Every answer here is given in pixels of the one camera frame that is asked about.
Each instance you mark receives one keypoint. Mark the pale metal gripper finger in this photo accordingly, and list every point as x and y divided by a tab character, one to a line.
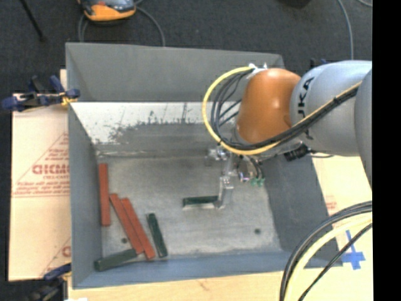
221	199
229	191

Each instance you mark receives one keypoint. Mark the dark green flat block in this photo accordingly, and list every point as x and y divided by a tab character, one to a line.
199	201
157	235
114	260

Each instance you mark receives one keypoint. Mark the grey metal bin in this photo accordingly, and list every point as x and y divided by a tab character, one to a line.
175	83

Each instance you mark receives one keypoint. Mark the brown cardboard board red print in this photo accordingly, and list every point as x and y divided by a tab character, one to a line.
37	174

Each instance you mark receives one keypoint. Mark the black cylinder on white bracket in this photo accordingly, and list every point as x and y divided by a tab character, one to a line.
296	153

